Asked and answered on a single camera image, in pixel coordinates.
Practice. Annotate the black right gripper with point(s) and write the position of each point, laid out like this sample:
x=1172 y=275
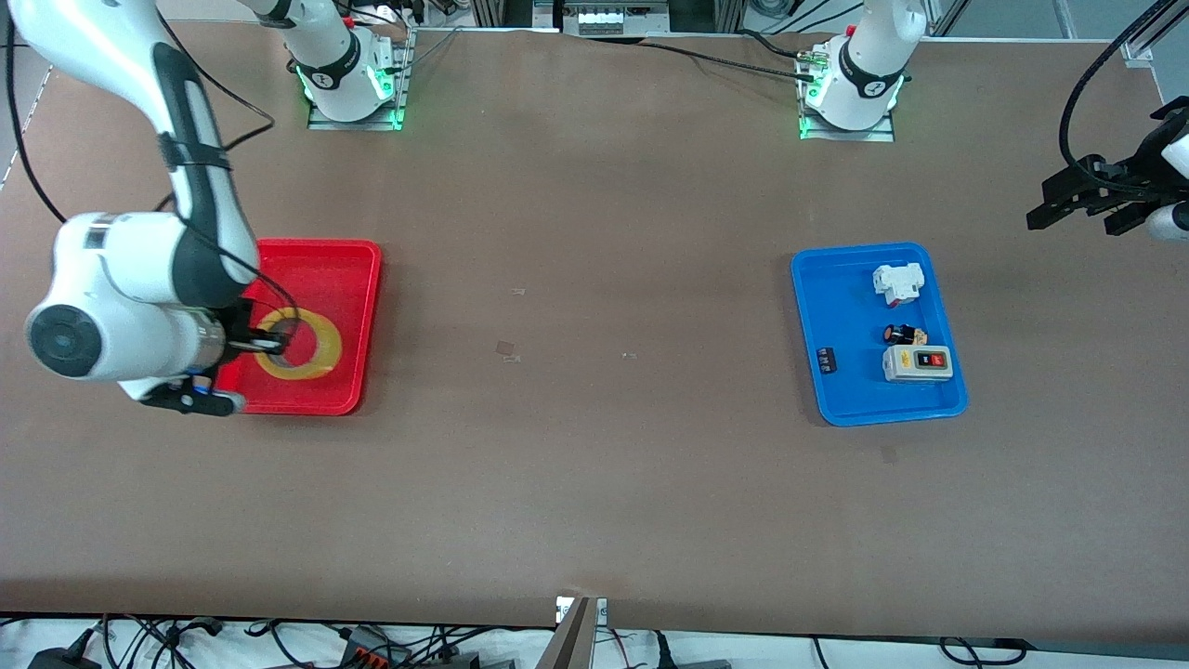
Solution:
x=239 y=332

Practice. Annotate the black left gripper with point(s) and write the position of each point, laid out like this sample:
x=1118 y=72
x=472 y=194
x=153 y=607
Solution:
x=1135 y=177

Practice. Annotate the yellow tape roll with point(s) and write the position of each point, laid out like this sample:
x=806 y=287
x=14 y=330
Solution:
x=325 y=358

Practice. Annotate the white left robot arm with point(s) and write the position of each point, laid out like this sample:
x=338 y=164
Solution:
x=873 y=56

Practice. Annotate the red plastic tray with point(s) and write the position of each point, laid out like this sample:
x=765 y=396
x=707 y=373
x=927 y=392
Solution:
x=353 y=279

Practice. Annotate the white electrical plug block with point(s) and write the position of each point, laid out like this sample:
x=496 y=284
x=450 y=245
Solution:
x=897 y=282

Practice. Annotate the black push button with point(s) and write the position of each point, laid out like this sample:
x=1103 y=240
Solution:
x=903 y=334

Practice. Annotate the blue plastic tray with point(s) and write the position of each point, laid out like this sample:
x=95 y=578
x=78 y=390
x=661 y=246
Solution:
x=850 y=307

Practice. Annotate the small black terminal block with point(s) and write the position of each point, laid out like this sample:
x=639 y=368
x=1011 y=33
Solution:
x=827 y=360

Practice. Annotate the orange connector box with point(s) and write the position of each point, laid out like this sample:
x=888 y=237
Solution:
x=367 y=650

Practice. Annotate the black power adapter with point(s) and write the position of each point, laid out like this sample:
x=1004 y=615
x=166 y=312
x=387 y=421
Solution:
x=65 y=658

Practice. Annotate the aluminium profile bar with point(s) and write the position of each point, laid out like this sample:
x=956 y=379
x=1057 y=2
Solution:
x=568 y=646

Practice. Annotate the metal device with ports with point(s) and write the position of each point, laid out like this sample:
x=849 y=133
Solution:
x=604 y=19

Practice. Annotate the black upright plug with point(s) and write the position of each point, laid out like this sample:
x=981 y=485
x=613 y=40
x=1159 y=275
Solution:
x=662 y=650

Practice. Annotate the slanted aluminium frame profile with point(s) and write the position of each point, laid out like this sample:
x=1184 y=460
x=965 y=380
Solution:
x=1138 y=46

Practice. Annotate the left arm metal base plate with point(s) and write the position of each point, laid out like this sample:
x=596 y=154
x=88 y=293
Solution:
x=882 y=136

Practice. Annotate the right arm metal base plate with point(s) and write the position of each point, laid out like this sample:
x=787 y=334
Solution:
x=325 y=124

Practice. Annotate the grey switch box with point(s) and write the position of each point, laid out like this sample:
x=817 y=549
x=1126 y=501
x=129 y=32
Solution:
x=903 y=364

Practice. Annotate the white metal bracket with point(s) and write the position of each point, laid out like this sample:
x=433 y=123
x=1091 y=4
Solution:
x=601 y=611

